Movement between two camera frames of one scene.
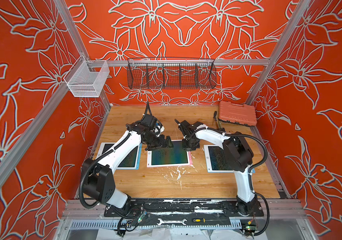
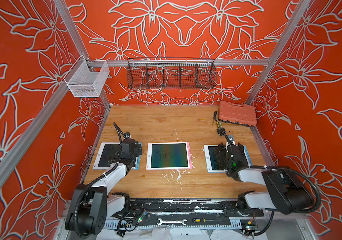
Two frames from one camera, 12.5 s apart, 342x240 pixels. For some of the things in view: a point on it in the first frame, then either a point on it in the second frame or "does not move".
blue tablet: (214, 159) does not move
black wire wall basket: (167, 73) does not move
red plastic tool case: (242, 114) does not move
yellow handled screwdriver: (195, 220) does not move
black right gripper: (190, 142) to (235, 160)
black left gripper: (161, 144) to (136, 150)
